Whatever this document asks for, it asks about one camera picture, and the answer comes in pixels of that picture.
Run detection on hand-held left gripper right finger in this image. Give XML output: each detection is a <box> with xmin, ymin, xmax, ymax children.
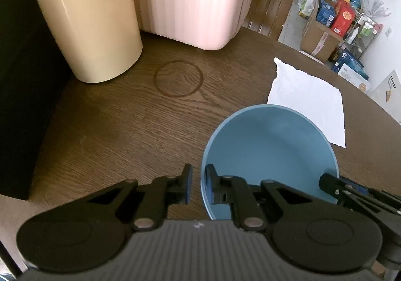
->
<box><xmin>205</xmin><ymin>163</ymin><xmax>317</xmax><ymax>232</ymax></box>

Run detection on black paper bag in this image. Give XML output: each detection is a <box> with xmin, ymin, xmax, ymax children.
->
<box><xmin>0</xmin><ymin>0</ymin><xmax>76</xmax><ymax>201</ymax></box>

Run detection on wire rack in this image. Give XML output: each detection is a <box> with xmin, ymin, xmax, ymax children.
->
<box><xmin>343</xmin><ymin>13</ymin><xmax>384</xmax><ymax>59</ymax></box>

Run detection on cardboard box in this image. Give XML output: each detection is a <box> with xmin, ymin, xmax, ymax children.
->
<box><xmin>300</xmin><ymin>0</ymin><xmax>343</xmax><ymax>62</ymax></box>

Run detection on white printed board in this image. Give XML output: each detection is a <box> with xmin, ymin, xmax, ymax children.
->
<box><xmin>371</xmin><ymin>69</ymin><xmax>401</xmax><ymax>104</ymax></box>

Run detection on white paper napkin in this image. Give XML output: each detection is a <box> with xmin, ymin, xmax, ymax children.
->
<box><xmin>267</xmin><ymin>57</ymin><xmax>347</xmax><ymax>148</ymax></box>

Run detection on blue bowl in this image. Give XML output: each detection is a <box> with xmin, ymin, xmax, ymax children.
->
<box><xmin>200</xmin><ymin>104</ymin><xmax>340</xmax><ymax>221</ymax></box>

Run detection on blue white carton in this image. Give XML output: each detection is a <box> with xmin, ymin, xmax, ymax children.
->
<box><xmin>332</xmin><ymin>49</ymin><xmax>365</xmax><ymax>73</ymax></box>

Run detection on blue box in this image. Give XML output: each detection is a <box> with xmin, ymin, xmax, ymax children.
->
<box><xmin>316</xmin><ymin>1</ymin><xmax>337</xmax><ymax>26</ymax></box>

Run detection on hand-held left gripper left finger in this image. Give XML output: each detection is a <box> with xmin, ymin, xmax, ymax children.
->
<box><xmin>88</xmin><ymin>163</ymin><xmax>193</xmax><ymax>233</ymax></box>

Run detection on yellow thermos jug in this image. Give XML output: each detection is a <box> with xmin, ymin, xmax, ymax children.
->
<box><xmin>33</xmin><ymin>0</ymin><xmax>144</xmax><ymax>84</ymax></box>

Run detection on pink ribbed suitcase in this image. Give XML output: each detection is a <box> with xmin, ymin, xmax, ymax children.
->
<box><xmin>128</xmin><ymin>0</ymin><xmax>264</xmax><ymax>51</ymax></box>

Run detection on white dried branches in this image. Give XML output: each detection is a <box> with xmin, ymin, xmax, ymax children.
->
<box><xmin>365</xmin><ymin>0</ymin><xmax>392</xmax><ymax>17</ymax></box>

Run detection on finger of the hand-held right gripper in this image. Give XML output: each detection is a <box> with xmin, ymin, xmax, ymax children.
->
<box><xmin>340</xmin><ymin>177</ymin><xmax>401</xmax><ymax>205</ymax></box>
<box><xmin>319</xmin><ymin>173</ymin><xmax>401</xmax><ymax>218</ymax></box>

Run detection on red box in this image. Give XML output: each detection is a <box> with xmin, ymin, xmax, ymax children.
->
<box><xmin>330</xmin><ymin>0</ymin><xmax>358</xmax><ymax>34</ymax></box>

